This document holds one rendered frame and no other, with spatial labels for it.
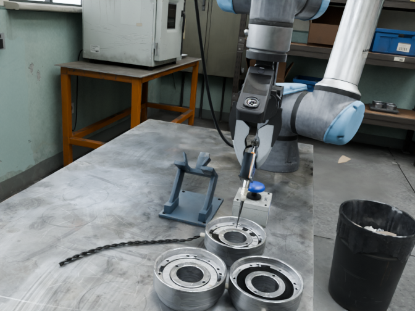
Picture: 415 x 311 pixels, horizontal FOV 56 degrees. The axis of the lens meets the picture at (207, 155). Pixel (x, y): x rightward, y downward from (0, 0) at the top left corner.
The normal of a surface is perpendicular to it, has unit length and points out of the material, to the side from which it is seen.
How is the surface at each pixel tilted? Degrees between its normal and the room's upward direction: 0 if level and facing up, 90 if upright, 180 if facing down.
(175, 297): 90
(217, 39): 90
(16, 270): 0
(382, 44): 90
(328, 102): 74
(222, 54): 90
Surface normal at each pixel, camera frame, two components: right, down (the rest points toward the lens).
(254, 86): -0.04, -0.63
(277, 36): 0.17, 0.34
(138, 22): -0.26, 0.31
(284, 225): 0.10, -0.94
